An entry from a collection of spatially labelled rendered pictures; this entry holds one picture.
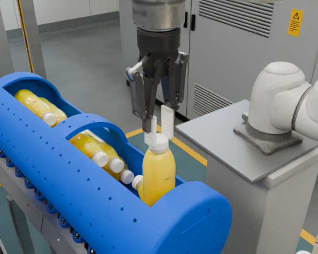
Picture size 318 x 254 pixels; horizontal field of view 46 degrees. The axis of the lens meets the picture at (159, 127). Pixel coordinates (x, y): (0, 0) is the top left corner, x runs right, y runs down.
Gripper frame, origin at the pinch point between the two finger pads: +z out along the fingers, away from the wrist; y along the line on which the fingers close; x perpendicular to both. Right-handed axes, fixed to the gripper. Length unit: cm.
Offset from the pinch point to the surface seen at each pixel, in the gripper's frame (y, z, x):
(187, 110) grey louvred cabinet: -163, 118, -150
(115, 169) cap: -3.7, 25.8, -22.7
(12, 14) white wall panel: -150, 99, -484
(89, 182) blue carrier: 10.2, 16.5, -12.5
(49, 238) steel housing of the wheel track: 14, 51, -35
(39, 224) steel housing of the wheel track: 14, 50, -42
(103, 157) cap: 0.0, 19.9, -22.3
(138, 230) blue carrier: 10.4, 17.1, 5.6
